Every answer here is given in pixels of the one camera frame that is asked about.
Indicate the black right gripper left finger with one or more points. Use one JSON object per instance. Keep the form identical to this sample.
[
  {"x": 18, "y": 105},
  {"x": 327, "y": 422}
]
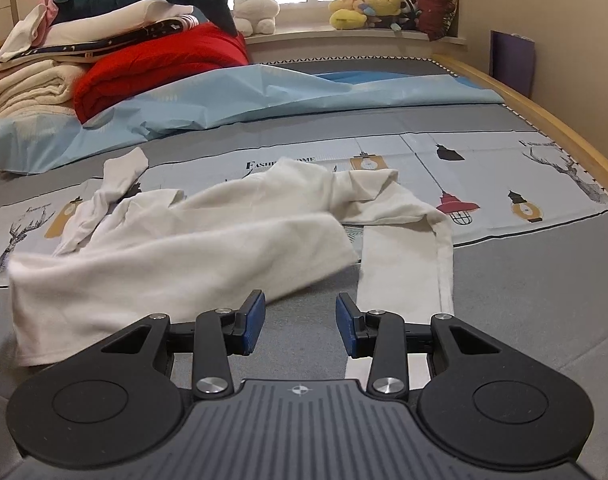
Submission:
[{"x": 128, "y": 393}]

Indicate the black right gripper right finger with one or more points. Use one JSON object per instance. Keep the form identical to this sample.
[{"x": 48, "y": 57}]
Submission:
[{"x": 477, "y": 398}]

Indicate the white long-sleeve shirt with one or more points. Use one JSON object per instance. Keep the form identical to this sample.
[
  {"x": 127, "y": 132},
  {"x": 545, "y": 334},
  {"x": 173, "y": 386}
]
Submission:
[{"x": 122, "y": 258}]

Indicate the grey patterned bed sheet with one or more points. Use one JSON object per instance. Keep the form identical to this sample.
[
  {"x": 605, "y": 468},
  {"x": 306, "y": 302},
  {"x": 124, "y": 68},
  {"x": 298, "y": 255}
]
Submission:
[{"x": 529, "y": 227}]

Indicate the light blue quilt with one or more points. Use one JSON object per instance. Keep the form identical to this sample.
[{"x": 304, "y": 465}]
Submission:
[{"x": 36, "y": 142}]

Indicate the cream folded blanket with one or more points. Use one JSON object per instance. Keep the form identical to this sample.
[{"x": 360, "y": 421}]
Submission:
[{"x": 46, "y": 85}]

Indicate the navy patterned folded cloth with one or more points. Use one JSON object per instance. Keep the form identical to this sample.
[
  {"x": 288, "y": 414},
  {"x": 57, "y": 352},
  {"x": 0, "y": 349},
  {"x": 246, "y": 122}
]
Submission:
[{"x": 89, "y": 52}]

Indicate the red blanket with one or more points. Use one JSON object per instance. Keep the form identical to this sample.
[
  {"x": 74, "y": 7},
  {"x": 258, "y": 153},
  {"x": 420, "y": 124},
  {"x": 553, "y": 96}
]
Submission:
[{"x": 153, "y": 63}]

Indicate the white folded bedding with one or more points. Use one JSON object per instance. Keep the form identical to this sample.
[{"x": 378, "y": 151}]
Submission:
[{"x": 110, "y": 24}]

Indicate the pink cloth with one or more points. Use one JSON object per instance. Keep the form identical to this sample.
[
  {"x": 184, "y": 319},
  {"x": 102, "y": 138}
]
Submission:
[{"x": 50, "y": 11}]

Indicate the white plush toy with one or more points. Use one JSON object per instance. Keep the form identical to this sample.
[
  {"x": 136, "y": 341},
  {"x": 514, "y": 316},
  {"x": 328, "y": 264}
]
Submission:
[{"x": 255, "y": 17}]

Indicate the yellow plush toy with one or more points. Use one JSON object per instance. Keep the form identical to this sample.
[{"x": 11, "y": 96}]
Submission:
[{"x": 358, "y": 14}]

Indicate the wooden bed frame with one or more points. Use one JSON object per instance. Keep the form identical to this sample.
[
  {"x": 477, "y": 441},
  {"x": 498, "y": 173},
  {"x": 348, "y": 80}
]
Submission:
[{"x": 568, "y": 139}]

